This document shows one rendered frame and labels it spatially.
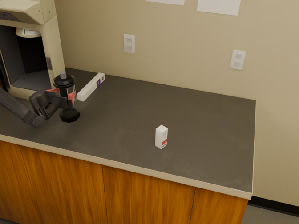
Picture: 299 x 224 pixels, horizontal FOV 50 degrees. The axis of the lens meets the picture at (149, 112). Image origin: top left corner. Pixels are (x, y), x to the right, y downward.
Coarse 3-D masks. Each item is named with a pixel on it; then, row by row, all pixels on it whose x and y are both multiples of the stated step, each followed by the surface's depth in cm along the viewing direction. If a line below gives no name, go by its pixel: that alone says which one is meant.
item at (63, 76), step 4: (60, 72) 151; (64, 72) 151; (60, 76) 154; (64, 76) 151; (68, 76) 154; (56, 80) 151; (60, 80) 151; (64, 80) 151; (68, 80) 151; (72, 80) 153; (60, 84) 150; (64, 84) 150
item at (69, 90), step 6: (54, 78) 155; (54, 84) 151; (66, 84) 151; (60, 90) 152; (66, 90) 152; (72, 90) 155; (66, 96) 154; (60, 108) 160; (72, 108) 160; (66, 114) 161; (72, 114) 162
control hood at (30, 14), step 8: (0, 0) 140; (8, 0) 141; (16, 0) 141; (24, 0) 141; (0, 8) 135; (8, 8) 134; (16, 8) 133; (24, 8) 133; (32, 8) 136; (40, 8) 142; (16, 16) 140; (24, 16) 138; (32, 16) 137; (40, 16) 143; (40, 24) 144
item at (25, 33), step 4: (16, 28) 159; (20, 28) 156; (24, 28) 155; (16, 32) 158; (20, 32) 156; (24, 32) 155; (28, 32) 155; (32, 32) 155; (36, 32) 156; (20, 36) 157; (24, 36) 156; (28, 36) 156; (32, 36) 156; (36, 36) 156
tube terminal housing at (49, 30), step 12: (36, 0) 141; (48, 0) 146; (48, 12) 148; (0, 24) 154; (12, 24) 152; (24, 24) 150; (36, 24) 148; (48, 24) 150; (48, 36) 152; (48, 48) 154; (60, 48) 164; (60, 60) 166; (48, 72) 163; (12, 84) 177; (24, 96) 178
